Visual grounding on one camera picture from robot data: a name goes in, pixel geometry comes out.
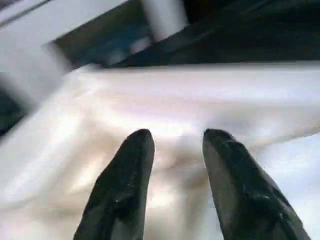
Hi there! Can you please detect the white glass-door cabinet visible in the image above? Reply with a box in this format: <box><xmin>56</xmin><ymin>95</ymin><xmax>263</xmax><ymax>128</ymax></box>
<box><xmin>0</xmin><ymin>0</ymin><xmax>189</xmax><ymax>106</ymax></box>

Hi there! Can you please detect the white plastic table top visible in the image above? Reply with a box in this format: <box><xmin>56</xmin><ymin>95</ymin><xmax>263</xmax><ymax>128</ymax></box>
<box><xmin>0</xmin><ymin>62</ymin><xmax>320</xmax><ymax>240</ymax></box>

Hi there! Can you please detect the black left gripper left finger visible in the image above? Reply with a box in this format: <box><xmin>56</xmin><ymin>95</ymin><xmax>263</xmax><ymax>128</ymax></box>
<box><xmin>73</xmin><ymin>128</ymin><xmax>156</xmax><ymax>240</ymax></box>

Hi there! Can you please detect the black work surface mat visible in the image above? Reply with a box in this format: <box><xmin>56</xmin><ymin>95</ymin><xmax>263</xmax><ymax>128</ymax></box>
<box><xmin>0</xmin><ymin>0</ymin><xmax>320</xmax><ymax>137</ymax></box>

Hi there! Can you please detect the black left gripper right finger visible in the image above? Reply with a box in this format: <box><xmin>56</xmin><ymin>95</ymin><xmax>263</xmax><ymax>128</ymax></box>
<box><xmin>201</xmin><ymin>128</ymin><xmax>312</xmax><ymax>240</ymax></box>

